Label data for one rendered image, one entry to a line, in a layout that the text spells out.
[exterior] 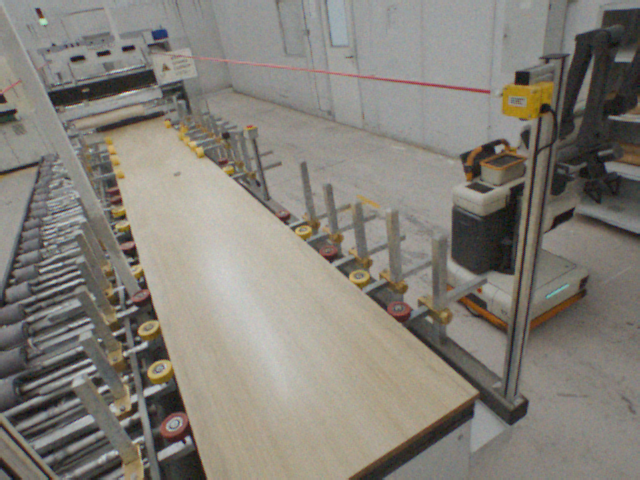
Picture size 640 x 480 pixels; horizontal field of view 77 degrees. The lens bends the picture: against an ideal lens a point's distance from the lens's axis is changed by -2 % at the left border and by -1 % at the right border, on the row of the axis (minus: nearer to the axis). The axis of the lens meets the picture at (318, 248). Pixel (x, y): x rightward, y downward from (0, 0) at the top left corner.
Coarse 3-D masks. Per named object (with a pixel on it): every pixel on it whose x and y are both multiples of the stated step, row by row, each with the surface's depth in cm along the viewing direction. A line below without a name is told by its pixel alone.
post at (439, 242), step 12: (432, 240) 132; (444, 240) 130; (432, 252) 135; (444, 252) 133; (432, 264) 137; (444, 264) 135; (432, 276) 140; (444, 276) 138; (444, 288) 141; (444, 300) 143; (432, 324) 152; (444, 336) 152
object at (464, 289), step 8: (472, 280) 158; (480, 280) 157; (456, 288) 155; (464, 288) 155; (472, 288) 156; (448, 296) 152; (456, 296) 153; (416, 312) 148; (424, 312) 148; (408, 320) 145; (416, 320) 147
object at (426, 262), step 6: (426, 258) 178; (414, 264) 176; (420, 264) 175; (426, 264) 176; (402, 270) 174; (408, 270) 173; (414, 270) 174; (420, 270) 176; (408, 276) 174; (378, 282) 169; (384, 282) 168; (366, 288) 167; (372, 288) 166; (378, 288) 168; (384, 288) 170; (366, 294) 166; (372, 294) 167
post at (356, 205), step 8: (352, 200) 172; (352, 208) 174; (360, 208) 173; (360, 216) 175; (360, 224) 177; (360, 232) 179; (360, 240) 180; (360, 248) 182; (360, 256) 185; (368, 272) 191
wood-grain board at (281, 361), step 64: (128, 128) 489; (128, 192) 292; (192, 192) 271; (192, 256) 197; (256, 256) 188; (320, 256) 179; (192, 320) 155; (256, 320) 149; (320, 320) 144; (384, 320) 139; (192, 384) 128; (256, 384) 124; (320, 384) 120; (384, 384) 117; (448, 384) 113; (256, 448) 106; (320, 448) 103; (384, 448) 100
